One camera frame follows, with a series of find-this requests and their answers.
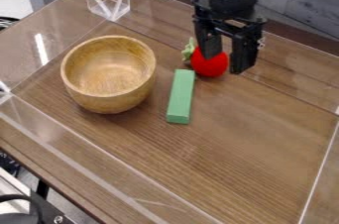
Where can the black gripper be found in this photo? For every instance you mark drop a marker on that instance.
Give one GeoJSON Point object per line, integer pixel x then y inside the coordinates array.
{"type": "Point", "coordinates": [241, 25]}

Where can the red knitted fruit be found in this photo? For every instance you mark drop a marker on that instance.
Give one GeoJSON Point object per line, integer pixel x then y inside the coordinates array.
{"type": "Point", "coordinates": [210, 67]}

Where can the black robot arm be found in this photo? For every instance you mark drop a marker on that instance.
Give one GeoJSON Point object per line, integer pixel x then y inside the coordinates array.
{"type": "Point", "coordinates": [232, 5]}

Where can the green rectangular block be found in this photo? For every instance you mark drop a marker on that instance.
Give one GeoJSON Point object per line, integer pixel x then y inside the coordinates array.
{"type": "Point", "coordinates": [180, 97]}

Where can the wooden bowl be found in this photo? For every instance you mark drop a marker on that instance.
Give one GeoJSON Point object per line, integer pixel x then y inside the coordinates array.
{"type": "Point", "coordinates": [108, 73]}

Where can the clear acrylic corner bracket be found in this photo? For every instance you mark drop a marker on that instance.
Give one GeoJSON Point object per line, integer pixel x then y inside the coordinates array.
{"type": "Point", "coordinates": [109, 9]}

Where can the clear acrylic enclosure wall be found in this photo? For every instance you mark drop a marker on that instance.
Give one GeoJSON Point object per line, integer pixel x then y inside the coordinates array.
{"type": "Point", "coordinates": [253, 161]}

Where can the black clamp with cable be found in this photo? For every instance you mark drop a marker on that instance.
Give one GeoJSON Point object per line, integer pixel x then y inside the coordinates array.
{"type": "Point", "coordinates": [38, 215]}

